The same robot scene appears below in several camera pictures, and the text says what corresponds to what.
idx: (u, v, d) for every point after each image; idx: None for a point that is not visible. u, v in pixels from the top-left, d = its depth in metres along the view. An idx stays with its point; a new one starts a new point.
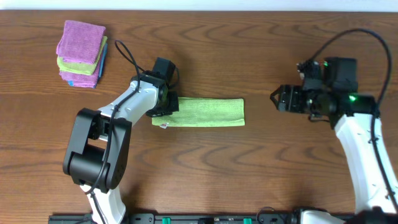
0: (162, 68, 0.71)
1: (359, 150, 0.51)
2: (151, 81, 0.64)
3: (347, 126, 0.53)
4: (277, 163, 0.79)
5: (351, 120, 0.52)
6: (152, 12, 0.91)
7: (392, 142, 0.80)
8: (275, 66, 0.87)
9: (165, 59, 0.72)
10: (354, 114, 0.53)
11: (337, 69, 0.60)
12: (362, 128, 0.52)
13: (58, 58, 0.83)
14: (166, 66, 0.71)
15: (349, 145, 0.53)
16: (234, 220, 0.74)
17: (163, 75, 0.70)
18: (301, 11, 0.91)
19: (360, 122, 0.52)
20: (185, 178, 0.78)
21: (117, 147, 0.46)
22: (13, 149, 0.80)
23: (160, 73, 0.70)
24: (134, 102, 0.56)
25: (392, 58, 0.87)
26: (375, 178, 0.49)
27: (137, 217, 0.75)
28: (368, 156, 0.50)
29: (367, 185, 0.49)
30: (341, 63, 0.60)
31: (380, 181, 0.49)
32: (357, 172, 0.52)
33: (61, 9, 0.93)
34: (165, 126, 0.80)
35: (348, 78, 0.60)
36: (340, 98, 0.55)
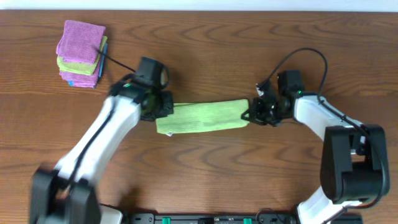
0: (148, 70, 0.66)
1: (312, 110, 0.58)
2: (128, 94, 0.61)
3: (301, 105, 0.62)
4: (277, 163, 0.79)
5: (300, 102, 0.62)
6: (152, 12, 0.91)
7: (391, 143, 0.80)
8: (275, 66, 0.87)
9: (150, 60, 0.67)
10: (303, 96, 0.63)
11: (285, 77, 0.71)
12: (308, 99, 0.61)
13: (58, 58, 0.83)
14: (152, 68, 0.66)
15: (305, 115, 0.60)
16: (233, 220, 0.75)
17: (148, 80, 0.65)
18: (301, 10, 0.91)
19: (308, 96, 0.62)
20: (184, 178, 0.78)
21: (78, 212, 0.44)
22: (13, 149, 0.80)
23: (145, 76, 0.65)
24: (99, 140, 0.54)
25: (392, 59, 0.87)
26: (328, 116, 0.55)
27: (137, 217, 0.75)
28: (320, 109, 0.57)
29: (324, 122, 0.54)
30: (288, 72, 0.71)
31: (333, 117, 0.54)
32: (316, 122, 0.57)
33: (60, 9, 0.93)
34: (171, 134, 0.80)
35: (296, 83, 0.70)
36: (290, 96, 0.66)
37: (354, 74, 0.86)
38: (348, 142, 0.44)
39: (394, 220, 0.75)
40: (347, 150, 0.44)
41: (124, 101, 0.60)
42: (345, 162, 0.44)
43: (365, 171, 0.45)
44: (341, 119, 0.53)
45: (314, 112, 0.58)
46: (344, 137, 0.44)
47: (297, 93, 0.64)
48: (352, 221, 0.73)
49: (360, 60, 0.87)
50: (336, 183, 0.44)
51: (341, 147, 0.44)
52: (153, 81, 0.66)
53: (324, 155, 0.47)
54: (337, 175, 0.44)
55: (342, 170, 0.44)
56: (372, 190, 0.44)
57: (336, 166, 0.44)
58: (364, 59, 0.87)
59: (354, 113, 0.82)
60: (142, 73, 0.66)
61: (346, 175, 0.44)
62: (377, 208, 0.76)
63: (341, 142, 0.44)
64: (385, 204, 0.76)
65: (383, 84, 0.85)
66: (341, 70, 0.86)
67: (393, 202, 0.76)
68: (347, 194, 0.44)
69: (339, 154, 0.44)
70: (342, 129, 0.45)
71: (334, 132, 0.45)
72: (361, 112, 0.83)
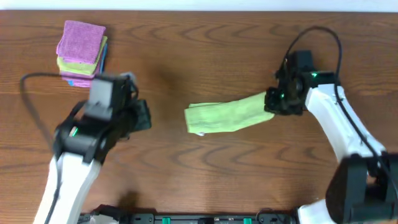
0: (104, 96, 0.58)
1: (328, 112, 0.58)
2: (83, 134, 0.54)
3: (314, 96, 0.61)
4: (277, 163, 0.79)
5: (316, 91, 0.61)
6: (152, 12, 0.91)
7: (391, 143, 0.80)
8: (275, 67, 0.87)
9: (104, 83, 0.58)
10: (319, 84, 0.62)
11: (296, 58, 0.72)
12: (326, 94, 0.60)
13: (58, 58, 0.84)
14: (110, 93, 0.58)
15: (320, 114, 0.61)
16: (233, 220, 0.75)
17: (106, 109, 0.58)
18: (301, 10, 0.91)
19: (326, 89, 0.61)
20: (184, 178, 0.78)
21: None
22: (14, 149, 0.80)
23: (102, 103, 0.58)
24: (58, 215, 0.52)
25: (392, 59, 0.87)
26: (346, 130, 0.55)
27: (137, 217, 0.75)
28: (337, 117, 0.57)
29: (342, 140, 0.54)
30: (298, 54, 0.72)
31: (352, 133, 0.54)
32: (332, 130, 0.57)
33: (61, 9, 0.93)
34: (203, 134, 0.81)
35: (307, 64, 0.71)
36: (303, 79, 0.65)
37: (354, 74, 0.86)
38: (364, 177, 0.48)
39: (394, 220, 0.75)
40: (362, 185, 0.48)
41: (81, 143, 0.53)
42: (357, 195, 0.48)
43: (377, 200, 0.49)
44: (360, 140, 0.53)
45: (330, 116, 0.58)
46: (361, 172, 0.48)
47: (310, 75, 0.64)
48: None
49: (360, 60, 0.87)
50: (344, 211, 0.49)
51: (356, 183, 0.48)
52: (111, 107, 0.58)
53: (336, 180, 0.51)
54: (348, 205, 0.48)
55: (355, 201, 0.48)
56: (380, 216, 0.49)
57: (349, 197, 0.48)
58: (364, 59, 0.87)
59: (354, 113, 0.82)
60: (97, 99, 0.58)
61: (357, 205, 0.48)
62: None
63: (357, 177, 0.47)
64: None
65: (384, 84, 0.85)
66: (341, 70, 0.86)
67: None
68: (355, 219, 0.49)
69: (353, 187, 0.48)
70: (360, 162, 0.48)
71: (352, 167, 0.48)
72: (362, 112, 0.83)
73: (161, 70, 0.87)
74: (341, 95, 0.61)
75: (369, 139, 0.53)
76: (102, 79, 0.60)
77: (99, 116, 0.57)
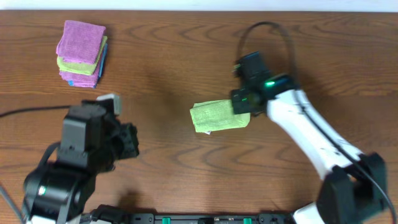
0: (79, 139, 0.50)
1: (297, 126, 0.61)
2: (55, 188, 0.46)
3: (277, 106, 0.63)
4: (277, 163, 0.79)
5: (277, 103, 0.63)
6: (152, 12, 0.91)
7: (391, 143, 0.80)
8: (275, 66, 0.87)
9: (76, 122, 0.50)
10: (278, 95, 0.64)
11: (245, 66, 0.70)
12: (290, 104, 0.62)
13: (58, 58, 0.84)
14: (84, 135, 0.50)
15: (291, 125, 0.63)
16: (233, 220, 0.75)
17: (81, 152, 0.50)
18: (301, 10, 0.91)
19: (286, 98, 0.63)
20: (184, 178, 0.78)
21: None
22: (13, 149, 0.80)
23: (76, 146, 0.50)
24: None
25: (392, 59, 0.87)
26: (320, 143, 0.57)
27: (137, 217, 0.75)
28: (306, 128, 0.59)
29: (319, 154, 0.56)
30: (246, 60, 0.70)
31: (326, 144, 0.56)
32: (305, 141, 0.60)
33: (61, 9, 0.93)
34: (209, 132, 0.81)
35: (260, 68, 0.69)
36: (260, 90, 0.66)
37: (354, 74, 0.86)
38: (350, 186, 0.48)
39: None
40: (351, 195, 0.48)
41: (53, 198, 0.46)
42: (350, 205, 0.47)
43: (368, 202, 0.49)
44: (336, 150, 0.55)
45: (299, 129, 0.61)
46: (346, 184, 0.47)
47: (266, 86, 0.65)
48: None
49: (360, 60, 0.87)
50: None
51: (346, 195, 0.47)
52: (87, 150, 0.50)
53: (326, 197, 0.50)
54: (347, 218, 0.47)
55: (351, 213, 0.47)
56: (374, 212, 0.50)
57: (344, 212, 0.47)
58: (364, 59, 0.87)
59: (354, 113, 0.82)
60: (69, 144, 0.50)
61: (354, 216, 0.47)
62: None
63: (344, 190, 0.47)
64: None
65: (384, 83, 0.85)
66: (341, 71, 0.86)
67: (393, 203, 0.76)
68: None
69: (344, 201, 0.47)
70: (341, 175, 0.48)
71: (338, 183, 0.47)
72: (362, 112, 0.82)
73: (161, 69, 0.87)
74: (303, 101, 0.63)
75: (342, 146, 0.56)
76: (74, 116, 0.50)
77: (73, 162, 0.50)
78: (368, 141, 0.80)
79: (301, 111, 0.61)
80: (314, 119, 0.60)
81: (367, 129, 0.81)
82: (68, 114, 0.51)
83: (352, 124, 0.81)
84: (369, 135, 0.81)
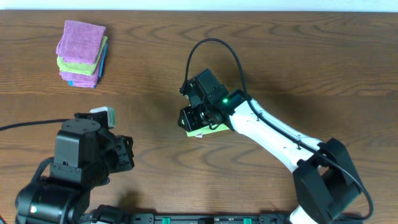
0: (72, 155, 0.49)
1: (258, 132, 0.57)
2: (48, 205, 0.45)
3: (237, 122, 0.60)
4: (277, 163, 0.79)
5: (236, 119, 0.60)
6: (152, 12, 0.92)
7: (392, 143, 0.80)
8: (275, 66, 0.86)
9: (69, 139, 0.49)
10: (236, 111, 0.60)
11: (201, 86, 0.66)
12: (245, 115, 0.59)
13: (58, 58, 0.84)
14: (78, 150, 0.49)
15: (254, 134, 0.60)
16: (233, 220, 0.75)
17: (74, 168, 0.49)
18: (301, 11, 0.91)
19: (241, 111, 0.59)
20: (184, 178, 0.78)
21: None
22: (14, 149, 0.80)
23: (69, 162, 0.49)
24: None
25: (392, 59, 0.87)
26: (282, 143, 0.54)
27: (137, 217, 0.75)
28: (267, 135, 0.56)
29: (283, 152, 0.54)
30: (199, 80, 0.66)
31: (286, 142, 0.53)
32: (270, 146, 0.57)
33: (61, 9, 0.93)
34: (201, 135, 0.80)
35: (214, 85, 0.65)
36: (219, 108, 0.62)
37: (354, 74, 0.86)
38: (318, 176, 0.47)
39: (395, 220, 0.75)
40: (320, 183, 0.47)
41: (47, 214, 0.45)
42: (322, 195, 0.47)
43: (341, 187, 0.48)
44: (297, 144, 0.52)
45: (262, 137, 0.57)
46: (311, 174, 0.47)
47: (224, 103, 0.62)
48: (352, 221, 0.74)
49: (360, 60, 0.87)
50: (323, 214, 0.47)
51: (313, 185, 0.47)
52: (81, 166, 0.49)
53: (299, 191, 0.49)
54: (321, 206, 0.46)
55: (324, 201, 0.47)
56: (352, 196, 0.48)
57: (318, 203, 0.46)
58: (364, 59, 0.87)
59: (354, 114, 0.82)
60: (63, 159, 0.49)
61: (329, 205, 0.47)
62: (378, 209, 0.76)
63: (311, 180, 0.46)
64: (386, 205, 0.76)
65: (383, 84, 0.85)
66: (341, 70, 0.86)
67: (393, 203, 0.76)
68: (334, 216, 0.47)
69: (314, 190, 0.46)
70: (306, 166, 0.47)
71: (305, 176, 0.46)
72: (362, 112, 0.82)
73: (161, 70, 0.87)
74: (259, 108, 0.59)
75: (303, 139, 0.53)
76: (68, 132, 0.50)
77: (66, 178, 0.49)
78: (368, 141, 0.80)
79: (258, 116, 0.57)
80: (273, 124, 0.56)
81: (367, 129, 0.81)
82: (61, 130, 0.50)
83: (352, 125, 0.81)
84: (369, 135, 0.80)
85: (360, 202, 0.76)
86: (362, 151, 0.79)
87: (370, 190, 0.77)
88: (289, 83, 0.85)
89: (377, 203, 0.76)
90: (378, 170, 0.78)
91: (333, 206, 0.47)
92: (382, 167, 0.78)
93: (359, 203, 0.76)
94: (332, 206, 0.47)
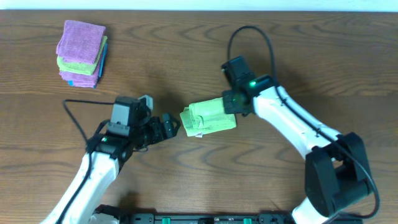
0: (123, 116, 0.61)
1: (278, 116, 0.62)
2: (108, 147, 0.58)
3: (261, 104, 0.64)
4: (277, 163, 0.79)
5: (261, 101, 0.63)
6: (152, 12, 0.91)
7: (392, 142, 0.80)
8: (275, 66, 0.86)
9: (122, 105, 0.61)
10: (262, 94, 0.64)
11: (231, 68, 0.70)
12: (271, 98, 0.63)
13: (58, 58, 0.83)
14: (127, 114, 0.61)
15: (273, 117, 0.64)
16: (233, 220, 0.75)
17: (125, 127, 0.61)
18: (301, 10, 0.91)
19: (267, 94, 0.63)
20: (185, 178, 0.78)
21: None
22: (14, 149, 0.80)
23: (121, 121, 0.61)
24: None
25: (392, 59, 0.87)
26: (301, 129, 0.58)
27: (137, 217, 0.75)
28: (288, 119, 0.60)
29: (300, 137, 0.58)
30: (232, 64, 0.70)
31: (306, 128, 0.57)
32: (289, 130, 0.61)
33: (61, 9, 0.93)
34: (201, 135, 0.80)
35: (244, 71, 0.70)
36: (245, 90, 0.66)
37: (354, 74, 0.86)
38: (330, 165, 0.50)
39: (395, 221, 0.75)
40: (331, 173, 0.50)
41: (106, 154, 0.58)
42: (331, 184, 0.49)
43: (351, 182, 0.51)
44: (316, 132, 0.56)
45: (282, 121, 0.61)
46: (325, 162, 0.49)
47: (250, 86, 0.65)
48: (352, 221, 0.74)
49: (360, 60, 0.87)
50: (327, 204, 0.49)
51: (325, 173, 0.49)
52: (130, 126, 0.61)
53: (309, 177, 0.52)
54: (328, 195, 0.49)
55: (331, 191, 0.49)
56: (360, 194, 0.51)
57: (326, 190, 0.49)
58: (364, 58, 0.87)
59: (354, 114, 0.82)
60: (117, 119, 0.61)
61: (336, 195, 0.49)
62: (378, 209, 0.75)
63: (323, 167, 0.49)
64: (386, 205, 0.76)
65: (383, 83, 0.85)
66: (341, 70, 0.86)
67: (393, 203, 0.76)
68: (339, 208, 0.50)
69: (324, 178, 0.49)
70: (321, 154, 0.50)
71: (319, 162, 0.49)
72: (362, 112, 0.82)
73: (161, 69, 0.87)
74: (284, 94, 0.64)
75: (323, 128, 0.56)
76: (121, 101, 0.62)
77: (119, 134, 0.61)
78: (368, 141, 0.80)
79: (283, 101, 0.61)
80: (295, 109, 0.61)
81: (367, 129, 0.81)
82: (116, 100, 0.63)
83: (352, 124, 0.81)
84: (369, 135, 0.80)
85: (360, 202, 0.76)
86: None
87: None
88: (290, 83, 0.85)
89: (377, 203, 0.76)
90: (379, 170, 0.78)
91: (339, 198, 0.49)
92: (382, 167, 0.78)
93: (360, 203, 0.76)
94: (339, 198, 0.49)
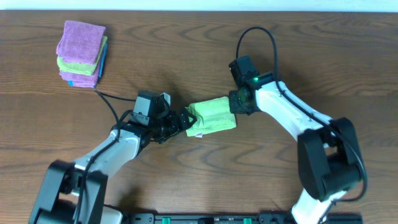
0: (144, 107, 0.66)
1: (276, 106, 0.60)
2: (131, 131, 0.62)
3: (262, 97, 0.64)
4: (277, 163, 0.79)
5: (262, 93, 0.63)
6: (152, 12, 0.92)
7: (392, 142, 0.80)
8: (275, 66, 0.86)
9: (145, 97, 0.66)
10: (262, 87, 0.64)
11: (238, 66, 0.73)
12: (270, 89, 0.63)
13: (58, 58, 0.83)
14: (148, 106, 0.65)
15: (273, 109, 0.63)
16: (233, 220, 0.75)
17: (145, 117, 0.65)
18: (301, 11, 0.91)
19: (268, 87, 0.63)
20: (185, 178, 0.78)
21: None
22: (14, 149, 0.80)
23: (143, 112, 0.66)
24: None
25: (392, 59, 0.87)
26: (295, 114, 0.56)
27: (137, 217, 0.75)
28: (284, 107, 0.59)
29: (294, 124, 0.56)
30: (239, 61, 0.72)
31: (300, 114, 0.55)
32: (286, 119, 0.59)
33: (61, 9, 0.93)
34: (201, 135, 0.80)
35: (250, 69, 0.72)
36: (249, 86, 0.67)
37: (354, 74, 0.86)
38: (319, 145, 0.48)
39: (395, 221, 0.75)
40: (322, 154, 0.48)
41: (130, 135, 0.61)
42: (322, 165, 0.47)
43: (342, 165, 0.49)
44: (308, 117, 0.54)
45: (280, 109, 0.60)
46: (315, 142, 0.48)
47: (254, 81, 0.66)
48: (352, 221, 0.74)
49: (360, 60, 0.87)
50: (317, 185, 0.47)
51: (316, 153, 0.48)
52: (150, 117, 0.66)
53: (301, 159, 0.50)
54: (318, 175, 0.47)
55: (322, 172, 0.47)
56: (353, 178, 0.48)
57: (314, 169, 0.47)
58: (364, 58, 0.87)
59: (354, 114, 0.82)
60: (138, 110, 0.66)
61: (326, 177, 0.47)
62: (378, 209, 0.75)
63: (314, 147, 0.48)
64: (386, 205, 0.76)
65: (383, 83, 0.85)
66: (341, 70, 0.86)
67: (393, 203, 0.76)
68: (329, 191, 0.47)
69: (315, 157, 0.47)
70: (311, 134, 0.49)
71: (308, 140, 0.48)
72: (362, 112, 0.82)
73: (161, 70, 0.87)
74: (284, 87, 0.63)
75: (316, 114, 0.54)
76: (143, 94, 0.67)
77: (140, 123, 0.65)
78: (368, 140, 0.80)
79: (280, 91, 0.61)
80: (292, 99, 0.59)
81: (367, 129, 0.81)
82: (139, 93, 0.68)
83: (352, 124, 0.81)
84: (369, 135, 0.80)
85: (360, 202, 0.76)
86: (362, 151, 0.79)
87: (370, 190, 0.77)
88: (290, 83, 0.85)
89: (377, 203, 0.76)
90: (378, 170, 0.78)
91: (330, 180, 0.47)
92: (382, 167, 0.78)
93: (360, 203, 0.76)
94: (329, 180, 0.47)
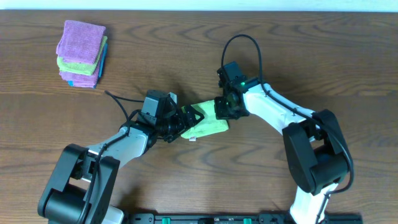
0: (153, 108, 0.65)
1: (262, 106, 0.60)
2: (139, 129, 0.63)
3: (249, 99, 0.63)
4: (277, 163, 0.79)
5: (249, 96, 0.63)
6: (153, 12, 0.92)
7: (391, 142, 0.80)
8: (275, 66, 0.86)
9: (153, 98, 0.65)
10: (249, 89, 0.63)
11: (226, 73, 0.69)
12: (255, 92, 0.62)
13: (58, 58, 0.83)
14: (157, 106, 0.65)
15: (259, 109, 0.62)
16: (233, 220, 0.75)
17: (153, 117, 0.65)
18: (300, 11, 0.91)
19: (254, 89, 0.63)
20: (184, 178, 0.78)
21: None
22: (14, 149, 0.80)
23: (150, 113, 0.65)
24: None
25: (391, 59, 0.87)
26: (280, 111, 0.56)
27: (137, 217, 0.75)
28: (269, 106, 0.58)
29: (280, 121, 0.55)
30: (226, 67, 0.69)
31: (284, 110, 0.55)
32: (272, 118, 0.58)
33: (61, 9, 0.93)
34: (194, 138, 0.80)
35: (237, 74, 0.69)
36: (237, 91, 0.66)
37: (354, 74, 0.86)
38: (305, 137, 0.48)
39: (395, 220, 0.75)
40: (307, 145, 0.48)
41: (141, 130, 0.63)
42: (308, 157, 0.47)
43: (329, 157, 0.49)
44: (292, 112, 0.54)
45: (265, 109, 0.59)
46: (300, 134, 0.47)
47: (241, 85, 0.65)
48: (352, 221, 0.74)
49: (360, 60, 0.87)
50: (306, 177, 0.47)
51: (301, 145, 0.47)
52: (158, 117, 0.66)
53: (289, 152, 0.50)
54: (306, 167, 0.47)
55: (310, 163, 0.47)
56: (341, 168, 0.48)
57: (303, 163, 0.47)
58: (364, 58, 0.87)
59: (354, 114, 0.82)
60: (147, 111, 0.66)
61: (314, 168, 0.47)
62: (378, 209, 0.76)
63: (300, 139, 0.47)
64: (386, 205, 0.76)
65: (383, 84, 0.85)
66: (341, 71, 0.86)
67: (393, 202, 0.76)
68: (319, 183, 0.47)
69: (301, 150, 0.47)
70: (296, 127, 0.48)
71: (293, 133, 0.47)
72: (362, 112, 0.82)
73: (160, 70, 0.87)
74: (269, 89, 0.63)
75: (299, 109, 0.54)
76: (152, 94, 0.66)
77: (148, 123, 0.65)
78: (368, 141, 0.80)
79: (265, 92, 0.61)
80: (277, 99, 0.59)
81: (367, 129, 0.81)
82: (148, 92, 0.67)
83: (352, 124, 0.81)
84: (369, 135, 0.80)
85: (360, 201, 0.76)
86: (362, 151, 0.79)
87: (369, 189, 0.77)
88: (289, 83, 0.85)
89: (377, 203, 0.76)
90: (378, 170, 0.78)
91: (319, 172, 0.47)
92: (382, 167, 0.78)
93: (359, 203, 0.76)
94: (318, 172, 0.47)
